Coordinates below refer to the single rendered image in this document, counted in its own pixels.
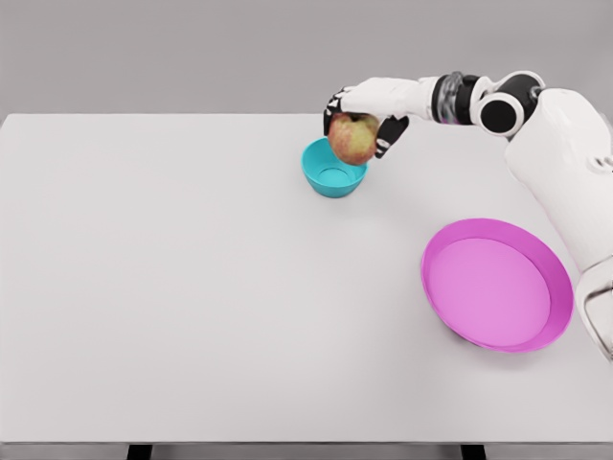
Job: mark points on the blue bowl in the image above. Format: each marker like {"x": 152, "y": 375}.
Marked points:
{"x": 333, "y": 177}

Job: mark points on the red-green apple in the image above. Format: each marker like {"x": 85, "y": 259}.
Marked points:
{"x": 353, "y": 139}

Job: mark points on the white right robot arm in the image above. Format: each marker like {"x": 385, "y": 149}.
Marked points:
{"x": 546, "y": 158}

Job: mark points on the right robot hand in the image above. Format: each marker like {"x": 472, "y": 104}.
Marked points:
{"x": 378, "y": 96}

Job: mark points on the pink plate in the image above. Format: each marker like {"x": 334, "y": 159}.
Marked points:
{"x": 495, "y": 287}

